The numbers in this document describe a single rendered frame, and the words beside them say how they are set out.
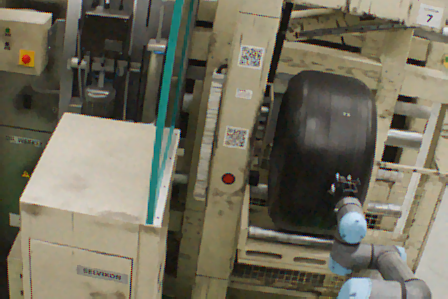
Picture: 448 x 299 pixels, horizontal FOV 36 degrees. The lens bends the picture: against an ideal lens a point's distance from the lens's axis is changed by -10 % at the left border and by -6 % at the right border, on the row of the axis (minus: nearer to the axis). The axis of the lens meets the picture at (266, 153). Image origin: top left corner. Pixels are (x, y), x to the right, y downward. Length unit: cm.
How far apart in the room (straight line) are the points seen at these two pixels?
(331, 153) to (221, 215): 51
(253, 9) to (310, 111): 37
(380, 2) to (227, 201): 88
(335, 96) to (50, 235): 103
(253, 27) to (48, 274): 100
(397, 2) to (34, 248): 149
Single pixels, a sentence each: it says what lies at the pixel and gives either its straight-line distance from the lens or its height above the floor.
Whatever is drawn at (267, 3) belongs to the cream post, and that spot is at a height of 170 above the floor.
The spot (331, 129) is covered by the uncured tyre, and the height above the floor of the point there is 136.
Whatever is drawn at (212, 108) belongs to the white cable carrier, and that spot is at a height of 131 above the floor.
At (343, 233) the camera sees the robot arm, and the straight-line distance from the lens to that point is 200.
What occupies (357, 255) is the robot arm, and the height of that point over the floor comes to 120.
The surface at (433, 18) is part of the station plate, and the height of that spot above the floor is 169.
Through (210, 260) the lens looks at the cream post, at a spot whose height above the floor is 70.
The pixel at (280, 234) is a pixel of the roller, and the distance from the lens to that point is 258.
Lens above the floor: 235
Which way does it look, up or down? 28 degrees down
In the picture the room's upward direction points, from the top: 12 degrees clockwise
